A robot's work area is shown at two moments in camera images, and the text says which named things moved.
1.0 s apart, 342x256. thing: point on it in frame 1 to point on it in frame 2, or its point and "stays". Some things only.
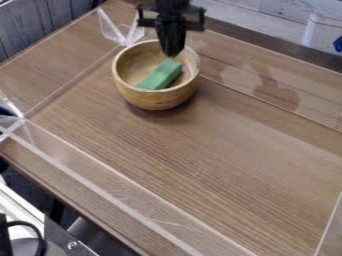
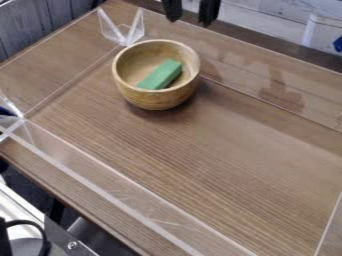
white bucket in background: [321, 32] stays
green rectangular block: [163, 75] stays
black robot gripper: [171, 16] to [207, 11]
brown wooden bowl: [135, 61] stays
